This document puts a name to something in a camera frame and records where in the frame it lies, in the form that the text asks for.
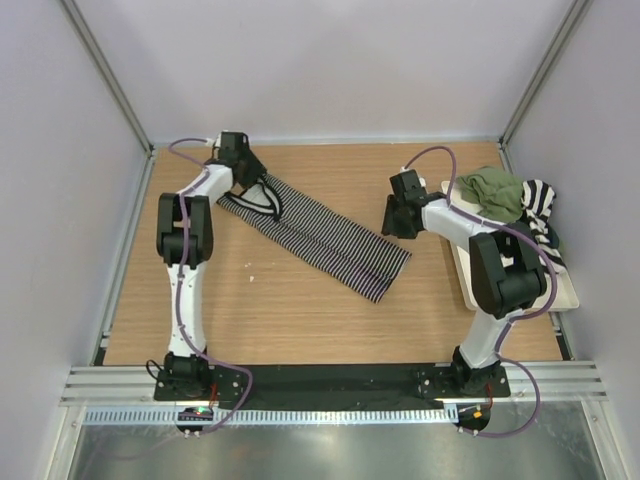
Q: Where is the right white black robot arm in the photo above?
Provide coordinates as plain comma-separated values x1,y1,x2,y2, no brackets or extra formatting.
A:
382,170,547,396

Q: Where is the thin-striped black white tank top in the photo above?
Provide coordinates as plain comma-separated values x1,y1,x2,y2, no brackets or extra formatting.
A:
218,174,411,303

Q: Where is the left aluminium corner post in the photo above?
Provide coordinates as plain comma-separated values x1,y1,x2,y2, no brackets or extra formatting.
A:
58,0,155,156

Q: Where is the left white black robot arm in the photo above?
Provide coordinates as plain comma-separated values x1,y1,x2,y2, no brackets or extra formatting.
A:
154,131,266,401

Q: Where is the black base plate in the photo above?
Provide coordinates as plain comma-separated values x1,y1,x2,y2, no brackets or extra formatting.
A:
154,363,511,401

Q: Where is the slotted cable duct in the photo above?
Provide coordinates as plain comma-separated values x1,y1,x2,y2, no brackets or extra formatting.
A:
83,404,458,427

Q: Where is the right aluminium corner post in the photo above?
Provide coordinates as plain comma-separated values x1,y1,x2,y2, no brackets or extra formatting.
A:
498,0,592,150

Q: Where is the white plastic tray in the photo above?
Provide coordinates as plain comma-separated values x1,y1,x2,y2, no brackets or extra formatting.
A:
443,180,579,319

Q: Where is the aluminium frame rail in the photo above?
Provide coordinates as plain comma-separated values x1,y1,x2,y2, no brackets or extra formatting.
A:
60,361,607,411

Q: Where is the wide-striped black white tank top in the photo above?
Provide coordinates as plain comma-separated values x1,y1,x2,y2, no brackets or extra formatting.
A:
521,179,566,274

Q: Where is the green tank top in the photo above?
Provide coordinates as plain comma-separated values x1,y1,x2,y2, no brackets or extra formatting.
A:
455,166,524,223

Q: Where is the aluminium corner post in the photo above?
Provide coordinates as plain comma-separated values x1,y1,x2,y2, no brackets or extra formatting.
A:
58,0,155,156
498,0,592,150

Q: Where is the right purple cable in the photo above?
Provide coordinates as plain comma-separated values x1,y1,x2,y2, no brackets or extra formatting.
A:
402,145,559,440

